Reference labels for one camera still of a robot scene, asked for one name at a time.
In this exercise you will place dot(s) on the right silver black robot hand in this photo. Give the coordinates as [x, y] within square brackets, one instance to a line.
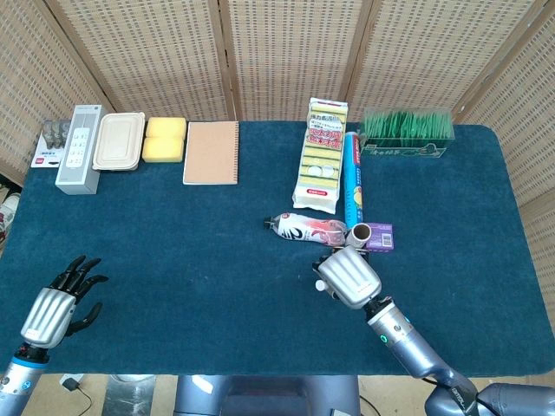
[351, 277]

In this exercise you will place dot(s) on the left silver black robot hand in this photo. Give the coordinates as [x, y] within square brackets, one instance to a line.
[47, 314]

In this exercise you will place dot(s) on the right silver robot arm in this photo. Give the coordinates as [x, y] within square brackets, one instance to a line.
[407, 342]

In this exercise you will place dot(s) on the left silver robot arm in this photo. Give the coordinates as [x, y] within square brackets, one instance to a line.
[19, 381]

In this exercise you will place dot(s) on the white paper roll cardboard core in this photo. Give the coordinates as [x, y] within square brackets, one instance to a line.
[353, 240]

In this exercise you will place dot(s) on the small purple box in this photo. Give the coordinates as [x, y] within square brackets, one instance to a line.
[381, 238]

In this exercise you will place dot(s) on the plastic drink bottle red label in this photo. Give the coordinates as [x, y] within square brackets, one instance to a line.
[303, 229]

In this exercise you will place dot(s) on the blue cling film roll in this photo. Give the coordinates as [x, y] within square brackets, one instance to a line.
[354, 182]

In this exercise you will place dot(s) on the yellow scouring sponge multipack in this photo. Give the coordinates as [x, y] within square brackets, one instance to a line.
[318, 173]

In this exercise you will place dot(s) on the white patterned shoe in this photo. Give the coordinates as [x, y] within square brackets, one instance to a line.
[8, 212]

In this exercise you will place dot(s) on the grey robot torso base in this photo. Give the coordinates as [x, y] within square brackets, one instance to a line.
[269, 396]

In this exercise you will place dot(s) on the blue carpet table mat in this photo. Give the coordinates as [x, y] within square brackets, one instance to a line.
[195, 268]

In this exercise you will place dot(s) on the clear box green tea bags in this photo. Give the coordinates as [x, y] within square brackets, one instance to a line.
[407, 130]

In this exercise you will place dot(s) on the white power strip box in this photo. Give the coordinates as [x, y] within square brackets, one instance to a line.
[79, 151]

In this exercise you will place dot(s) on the battery blister pack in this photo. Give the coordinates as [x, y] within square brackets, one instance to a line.
[47, 147]

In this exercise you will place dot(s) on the brown spiral notebook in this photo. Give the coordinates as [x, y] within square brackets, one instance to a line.
[211, 154]

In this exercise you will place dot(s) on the beige lidded food container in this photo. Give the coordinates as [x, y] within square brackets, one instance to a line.
[118, 141]

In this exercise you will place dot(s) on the yellow sponge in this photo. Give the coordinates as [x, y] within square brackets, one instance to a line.
[167, 128]
[163, 150]

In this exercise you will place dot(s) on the bamboo folding screen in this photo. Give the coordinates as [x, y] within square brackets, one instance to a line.
[282, 56]

